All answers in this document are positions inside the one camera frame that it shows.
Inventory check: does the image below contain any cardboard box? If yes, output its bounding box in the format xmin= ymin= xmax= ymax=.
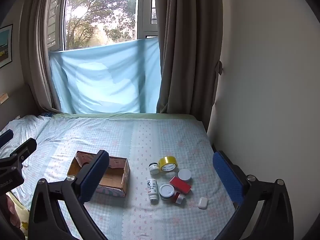
xmin=67 ymin=151 xmax=131 ymax=197

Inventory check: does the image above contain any yellow tape roll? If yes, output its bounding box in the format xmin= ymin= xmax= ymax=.
xmin=158 ymin=156 xmax=178 ymax=173

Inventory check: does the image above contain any patterned pillow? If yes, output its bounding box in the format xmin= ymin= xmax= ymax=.
xmin=0 ymin=115 xmax=50 ymax=160

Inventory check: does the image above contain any white green-label jar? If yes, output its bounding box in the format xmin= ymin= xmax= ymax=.
xmin=159 ymin=184 xmax=175 ymax=201

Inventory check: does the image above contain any white pill bottle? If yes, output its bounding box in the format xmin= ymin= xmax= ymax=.
xmin=147 ymin=178 xmax=160 ymax=201

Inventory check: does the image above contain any yellow floral blanket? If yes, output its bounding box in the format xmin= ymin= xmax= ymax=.
xmin=6 ymin=192 xmax=32 ymax=240

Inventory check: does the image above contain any white round jar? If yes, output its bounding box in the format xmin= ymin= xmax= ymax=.
xmin=178 ymin=169 xmax=192 ymax=182

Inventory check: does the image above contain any framed wall picture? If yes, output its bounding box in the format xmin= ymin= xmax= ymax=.
xmin=0 ymin=24 xmax=13 ymax=68

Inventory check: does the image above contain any person's left hand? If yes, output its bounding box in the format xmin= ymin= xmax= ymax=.
xmin=0 ymin=195 xmax=16 ymax=228

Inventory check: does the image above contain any red and silver jar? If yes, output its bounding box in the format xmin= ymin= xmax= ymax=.
xmin=173 ymin=192 xmax=186 ymax=204

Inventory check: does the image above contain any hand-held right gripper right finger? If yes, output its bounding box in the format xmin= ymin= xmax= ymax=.
xmin=212 ymin=151 xmax=294 ymax=240

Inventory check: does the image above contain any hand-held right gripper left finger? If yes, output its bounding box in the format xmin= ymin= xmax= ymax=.
xmin=28 ymin=150 xmax=110 ymax=240

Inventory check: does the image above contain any brown curtain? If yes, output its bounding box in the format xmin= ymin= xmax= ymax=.
xmin=19 ymin=0 xmax=63 ymax=113
xmin=153 ymin=0 xmax=223 ymax=130

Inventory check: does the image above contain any red rectangular box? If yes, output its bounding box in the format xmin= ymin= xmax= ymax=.
xmin=169 ymin=176 xmax=192 ymax=195

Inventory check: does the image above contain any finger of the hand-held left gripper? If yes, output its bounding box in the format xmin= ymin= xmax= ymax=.
xmin=0 ymin=129 xmax=14 ymax=150
xmin=9 ymin=138 xmax=37 ymax=166

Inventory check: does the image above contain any light blue cloth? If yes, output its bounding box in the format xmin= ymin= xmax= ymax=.
xmin=49 ymin=36 xmax=162 ymax=114

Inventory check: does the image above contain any window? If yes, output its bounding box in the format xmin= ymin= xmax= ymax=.
xmin=46 ymin=0 xmax=159 ymax=52

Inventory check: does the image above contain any checked floral bed sheet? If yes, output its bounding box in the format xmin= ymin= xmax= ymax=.
xmin=0 ymin=113 xmax=237 ymax=240

